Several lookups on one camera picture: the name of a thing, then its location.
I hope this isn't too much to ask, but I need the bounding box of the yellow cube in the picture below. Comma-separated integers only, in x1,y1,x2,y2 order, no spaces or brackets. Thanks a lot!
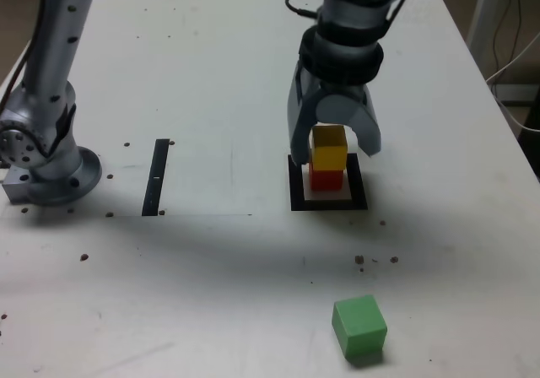
310,125,349,172

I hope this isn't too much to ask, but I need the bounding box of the black tape square outline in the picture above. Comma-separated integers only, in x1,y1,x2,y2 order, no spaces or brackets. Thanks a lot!
287,153,369,212

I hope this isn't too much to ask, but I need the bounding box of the red cube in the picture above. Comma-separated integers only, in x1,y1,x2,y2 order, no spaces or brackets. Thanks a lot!
309,162,345,193

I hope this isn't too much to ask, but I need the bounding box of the black background cable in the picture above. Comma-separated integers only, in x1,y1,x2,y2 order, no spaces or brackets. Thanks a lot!
493,0,527,73

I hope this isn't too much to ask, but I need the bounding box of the white frame post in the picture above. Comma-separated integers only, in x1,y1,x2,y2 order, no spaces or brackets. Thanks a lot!
466,0,507,54

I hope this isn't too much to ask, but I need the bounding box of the green cube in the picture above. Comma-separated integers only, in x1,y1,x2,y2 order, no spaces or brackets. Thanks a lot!
331,294,388,359

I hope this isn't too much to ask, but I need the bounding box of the white background cable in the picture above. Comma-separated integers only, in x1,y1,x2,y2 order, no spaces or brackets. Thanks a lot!
487,27,540,132

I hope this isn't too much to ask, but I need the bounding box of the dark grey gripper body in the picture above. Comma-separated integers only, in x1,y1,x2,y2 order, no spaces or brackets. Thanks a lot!
319,81,367,100

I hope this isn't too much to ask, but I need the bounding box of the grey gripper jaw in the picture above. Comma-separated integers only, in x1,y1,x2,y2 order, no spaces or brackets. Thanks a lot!
286,61,324,166
316,85,384,159

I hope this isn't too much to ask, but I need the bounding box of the black tape strip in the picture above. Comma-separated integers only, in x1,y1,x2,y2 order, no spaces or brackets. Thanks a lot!
141,138,170,218

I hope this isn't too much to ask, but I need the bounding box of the dark cable along arm link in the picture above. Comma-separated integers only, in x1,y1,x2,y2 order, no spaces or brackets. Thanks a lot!
0,0,48,114

